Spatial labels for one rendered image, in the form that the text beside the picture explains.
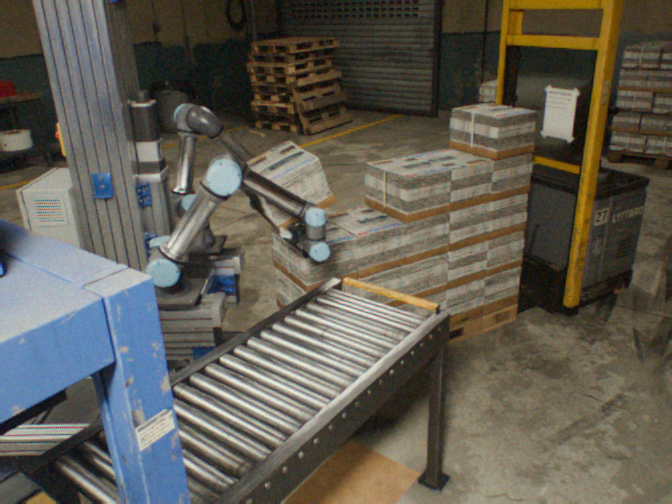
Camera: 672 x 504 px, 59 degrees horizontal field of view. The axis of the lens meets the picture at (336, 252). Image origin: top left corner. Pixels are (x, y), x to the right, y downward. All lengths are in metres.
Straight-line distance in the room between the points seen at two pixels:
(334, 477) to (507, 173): 1.82
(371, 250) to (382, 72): 7.90
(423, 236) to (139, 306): 2.40
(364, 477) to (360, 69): 8.92
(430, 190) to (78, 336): 2.43
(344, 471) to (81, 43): 2.00
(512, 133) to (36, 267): 2.77
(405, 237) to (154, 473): 2.26
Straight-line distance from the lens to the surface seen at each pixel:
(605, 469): 2.93
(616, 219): 4.03
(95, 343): 0.82
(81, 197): 2.59
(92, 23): 2.42
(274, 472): 1.60
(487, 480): 2.74
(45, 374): 0.80
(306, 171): 2.49
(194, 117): 2.80
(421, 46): 10.23
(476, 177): 3.23
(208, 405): 1.84
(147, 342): 0.87
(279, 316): 2.23
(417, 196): 3.00
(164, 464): 0.98
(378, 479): 2.70
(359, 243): 2.86
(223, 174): 2.10
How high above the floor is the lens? 1.89
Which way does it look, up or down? 23 degrees down
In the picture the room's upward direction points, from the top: 2 degrees counter-clockwise
